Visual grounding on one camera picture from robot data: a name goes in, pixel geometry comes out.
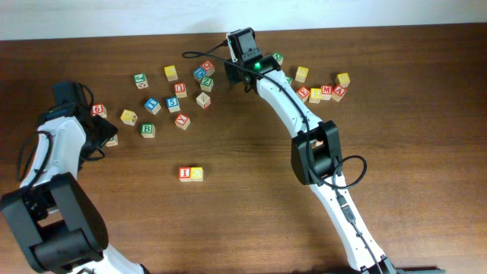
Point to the green Z block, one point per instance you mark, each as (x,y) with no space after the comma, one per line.
(206,84)

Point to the green B block left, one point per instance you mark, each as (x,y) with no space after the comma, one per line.
(112,141)

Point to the red Q block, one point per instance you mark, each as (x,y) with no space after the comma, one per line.
(208,67)

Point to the red I block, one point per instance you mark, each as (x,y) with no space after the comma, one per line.
(184,174)

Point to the red M block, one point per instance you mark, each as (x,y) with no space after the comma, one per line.
(326,92)

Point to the yellow block top left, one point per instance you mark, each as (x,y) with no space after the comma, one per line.
(171,73)

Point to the red U block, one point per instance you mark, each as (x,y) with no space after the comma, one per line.
(180,90)

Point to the red 6 block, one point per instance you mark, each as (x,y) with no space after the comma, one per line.
(99,110)

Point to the yellow B block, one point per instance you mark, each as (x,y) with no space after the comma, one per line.
(315,95)

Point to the blue D block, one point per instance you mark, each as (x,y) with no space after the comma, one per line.
(199,74)

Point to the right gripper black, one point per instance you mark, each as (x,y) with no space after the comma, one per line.
(234,78)

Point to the green b block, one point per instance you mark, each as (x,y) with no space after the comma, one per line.
(148,130)
(112,141)

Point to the yellow C block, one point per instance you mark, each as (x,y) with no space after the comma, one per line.
(196,174)

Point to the green N block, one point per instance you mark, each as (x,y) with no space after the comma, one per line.
(278,57)

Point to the blue T block left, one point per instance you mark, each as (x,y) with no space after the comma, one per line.
(152,106)

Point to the blue 5 block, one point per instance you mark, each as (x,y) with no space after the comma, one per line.
(173,104)

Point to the red Y block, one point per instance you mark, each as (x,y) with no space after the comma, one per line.
(182,121)

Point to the green J block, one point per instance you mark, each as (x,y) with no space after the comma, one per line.
(141,81)

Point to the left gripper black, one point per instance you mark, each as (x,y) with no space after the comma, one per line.
(106,131)

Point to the red E block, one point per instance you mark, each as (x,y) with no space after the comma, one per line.
(303,93)

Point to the yellow block far right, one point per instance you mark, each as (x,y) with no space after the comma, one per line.
(343,80)

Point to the red A block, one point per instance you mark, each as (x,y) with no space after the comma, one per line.
(338,93)

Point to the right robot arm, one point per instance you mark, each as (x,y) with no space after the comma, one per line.
(316,156)

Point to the plain face red-edged block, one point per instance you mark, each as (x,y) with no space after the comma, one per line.
(203,100)

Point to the yellow block top right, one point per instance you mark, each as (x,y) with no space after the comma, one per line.
(301,74)

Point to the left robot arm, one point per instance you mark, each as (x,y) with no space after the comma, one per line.
(56,226)

